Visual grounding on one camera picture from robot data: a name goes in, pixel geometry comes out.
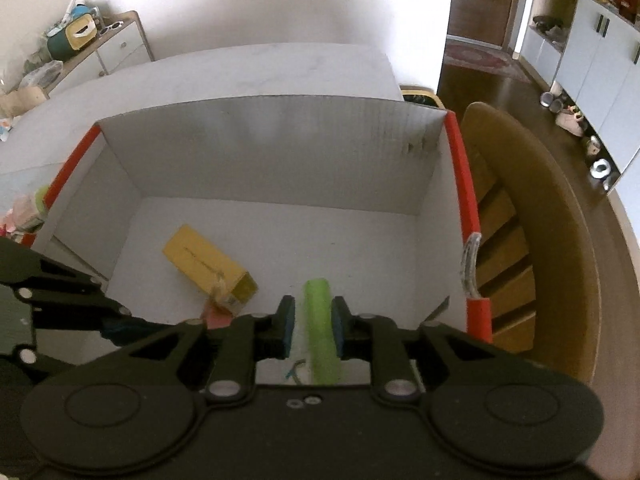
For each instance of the red and white cardboard box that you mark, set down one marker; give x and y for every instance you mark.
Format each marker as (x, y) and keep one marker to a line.
(280, 160)

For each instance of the clear plastic bag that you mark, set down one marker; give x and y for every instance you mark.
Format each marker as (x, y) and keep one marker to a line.
(42, 74)

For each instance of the yellow rectangular box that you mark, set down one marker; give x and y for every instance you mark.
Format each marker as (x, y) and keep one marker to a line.
(200, 260)

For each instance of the wooden chair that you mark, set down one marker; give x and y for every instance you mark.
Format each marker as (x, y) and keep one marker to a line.
(417, 94)
(560, 220)

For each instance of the green plastic cylinder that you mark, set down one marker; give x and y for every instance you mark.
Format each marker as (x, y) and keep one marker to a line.
(318, 320)

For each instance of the pink and green toy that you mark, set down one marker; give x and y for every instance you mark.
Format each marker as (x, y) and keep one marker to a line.
(27, 210)

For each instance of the patterned red rug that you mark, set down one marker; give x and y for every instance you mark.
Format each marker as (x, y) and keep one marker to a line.
(475, 57)

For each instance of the beige paper bag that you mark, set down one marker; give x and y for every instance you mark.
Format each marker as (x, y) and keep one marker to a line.
(22, 101)

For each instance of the white sunglasses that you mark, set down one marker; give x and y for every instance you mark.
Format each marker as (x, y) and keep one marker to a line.
(111, 28)

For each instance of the white hallway cabinet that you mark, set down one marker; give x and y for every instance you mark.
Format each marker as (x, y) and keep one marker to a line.
(600, 75)

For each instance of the green and yellow tissue box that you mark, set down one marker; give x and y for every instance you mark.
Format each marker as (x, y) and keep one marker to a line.
(75, 35)

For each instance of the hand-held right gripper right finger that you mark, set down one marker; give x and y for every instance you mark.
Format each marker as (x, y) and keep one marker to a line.
(340, 330)

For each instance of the pink slippers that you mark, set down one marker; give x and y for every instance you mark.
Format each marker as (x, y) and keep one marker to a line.
(571, 122)

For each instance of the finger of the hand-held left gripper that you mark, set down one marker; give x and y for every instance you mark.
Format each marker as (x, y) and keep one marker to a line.
(90, 312)
(45, 270)

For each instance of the grey shoes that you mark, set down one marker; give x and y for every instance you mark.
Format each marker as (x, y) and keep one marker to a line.
(551, 102)

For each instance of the white wooden sideboard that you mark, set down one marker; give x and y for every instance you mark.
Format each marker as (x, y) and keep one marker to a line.
(120, 50)

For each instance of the dark wooden door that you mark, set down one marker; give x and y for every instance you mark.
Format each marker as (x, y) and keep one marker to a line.
(480, 0)

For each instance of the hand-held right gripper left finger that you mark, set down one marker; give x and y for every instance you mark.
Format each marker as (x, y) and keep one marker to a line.
(287, 327)

